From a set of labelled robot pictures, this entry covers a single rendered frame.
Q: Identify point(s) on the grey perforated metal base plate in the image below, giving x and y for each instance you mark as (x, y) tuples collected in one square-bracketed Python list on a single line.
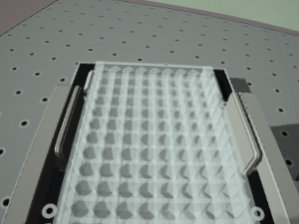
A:
[(43, 51)]

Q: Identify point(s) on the white well plate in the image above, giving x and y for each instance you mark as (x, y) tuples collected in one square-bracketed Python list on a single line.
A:
[(181, 128)]

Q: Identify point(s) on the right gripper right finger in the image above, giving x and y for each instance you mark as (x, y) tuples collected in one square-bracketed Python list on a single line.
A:
[(260, 152)]

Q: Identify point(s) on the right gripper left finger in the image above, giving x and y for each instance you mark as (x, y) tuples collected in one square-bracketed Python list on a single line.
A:
[(50, 148)]

